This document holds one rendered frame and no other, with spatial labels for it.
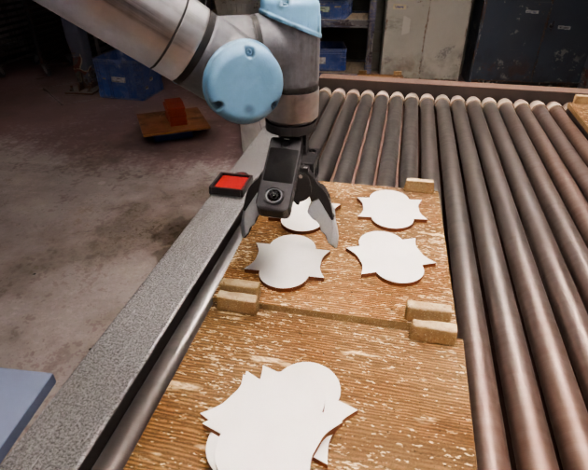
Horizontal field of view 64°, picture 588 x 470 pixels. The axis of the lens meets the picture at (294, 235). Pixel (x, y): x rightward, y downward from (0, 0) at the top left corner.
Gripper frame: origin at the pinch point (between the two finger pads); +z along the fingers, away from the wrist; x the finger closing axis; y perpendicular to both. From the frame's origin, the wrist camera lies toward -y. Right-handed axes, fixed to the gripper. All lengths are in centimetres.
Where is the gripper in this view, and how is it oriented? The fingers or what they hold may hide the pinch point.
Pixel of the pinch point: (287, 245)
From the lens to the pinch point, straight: 74.6
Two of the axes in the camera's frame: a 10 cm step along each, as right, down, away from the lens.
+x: -9.8, -1.1, 1.6
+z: 0.0, 8.4, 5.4
